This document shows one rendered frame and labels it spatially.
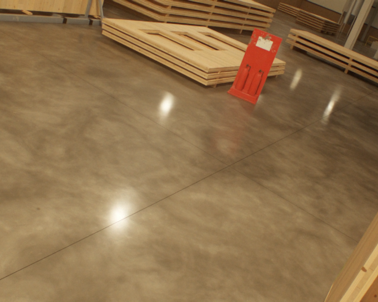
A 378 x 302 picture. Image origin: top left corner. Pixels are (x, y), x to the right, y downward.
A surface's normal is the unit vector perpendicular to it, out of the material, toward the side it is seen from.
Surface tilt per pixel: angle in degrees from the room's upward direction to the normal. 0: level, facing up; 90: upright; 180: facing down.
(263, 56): 90
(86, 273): 0
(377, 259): 90
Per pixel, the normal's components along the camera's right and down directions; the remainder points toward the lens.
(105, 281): 0.32, -0.87
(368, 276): -0.50, 0.19
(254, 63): -0.28, 0.31
